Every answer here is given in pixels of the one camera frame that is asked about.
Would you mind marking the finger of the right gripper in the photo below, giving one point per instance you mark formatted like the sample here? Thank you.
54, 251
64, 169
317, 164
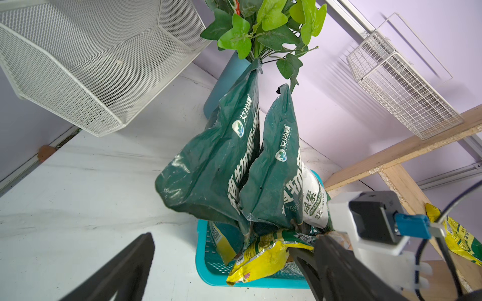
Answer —
306, 262

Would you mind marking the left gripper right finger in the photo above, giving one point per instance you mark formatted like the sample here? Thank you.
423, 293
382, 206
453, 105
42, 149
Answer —
342, 277

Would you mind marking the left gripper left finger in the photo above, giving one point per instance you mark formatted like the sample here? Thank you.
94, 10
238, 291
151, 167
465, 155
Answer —
124, 277

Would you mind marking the yellow green fertilizer bag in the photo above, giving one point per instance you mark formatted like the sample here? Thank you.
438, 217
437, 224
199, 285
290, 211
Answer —
267, 255

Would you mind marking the white green small bag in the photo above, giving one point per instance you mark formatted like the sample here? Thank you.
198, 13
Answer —
315, 201

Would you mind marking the dark green soil bag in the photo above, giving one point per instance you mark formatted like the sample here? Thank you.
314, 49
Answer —
206, 177
274, 190

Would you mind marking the orange green snack bag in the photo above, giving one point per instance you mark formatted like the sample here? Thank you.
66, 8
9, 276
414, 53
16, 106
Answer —
341, 238

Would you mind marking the white mesh corner rack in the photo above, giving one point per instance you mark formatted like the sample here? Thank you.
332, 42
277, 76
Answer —
97, 64

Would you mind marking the teal vase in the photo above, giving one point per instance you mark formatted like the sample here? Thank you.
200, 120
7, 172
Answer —
233, 70

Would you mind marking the artificial green plant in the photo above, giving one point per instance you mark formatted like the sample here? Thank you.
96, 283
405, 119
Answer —
276, 31

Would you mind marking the white wire wall basket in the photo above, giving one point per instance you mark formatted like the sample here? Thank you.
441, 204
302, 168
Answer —
398, 70

